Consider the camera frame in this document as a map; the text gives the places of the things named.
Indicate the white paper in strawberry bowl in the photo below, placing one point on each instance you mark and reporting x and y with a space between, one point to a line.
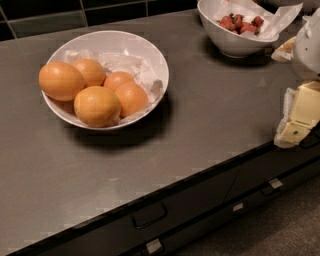
274 23

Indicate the white bowl with oranges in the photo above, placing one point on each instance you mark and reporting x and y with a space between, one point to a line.
119 42

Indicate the black drawer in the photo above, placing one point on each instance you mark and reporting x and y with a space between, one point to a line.
270 169
125 228
176 238

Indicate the left black drawer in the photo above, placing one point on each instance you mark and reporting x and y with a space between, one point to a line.
125 228

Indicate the large left orange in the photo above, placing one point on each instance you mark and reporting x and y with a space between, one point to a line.
60 81

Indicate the right black drawer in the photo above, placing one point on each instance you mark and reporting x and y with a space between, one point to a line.
270 169

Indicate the middle small orange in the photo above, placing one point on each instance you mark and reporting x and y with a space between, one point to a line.
116 79

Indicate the back orange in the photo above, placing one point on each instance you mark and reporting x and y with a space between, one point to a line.
91 70

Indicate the white bowl with strawberries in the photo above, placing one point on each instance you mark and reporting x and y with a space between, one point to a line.
229 43

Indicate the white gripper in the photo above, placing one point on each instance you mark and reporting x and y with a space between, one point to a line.
308 50

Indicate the right orange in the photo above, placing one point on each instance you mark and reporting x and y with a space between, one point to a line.
132 97

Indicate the red strawberries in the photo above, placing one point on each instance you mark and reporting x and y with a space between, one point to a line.
235 23

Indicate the front orange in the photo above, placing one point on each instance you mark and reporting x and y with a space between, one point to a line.
97 107

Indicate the lower black drawer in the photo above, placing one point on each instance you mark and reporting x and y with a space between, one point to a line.
176 238

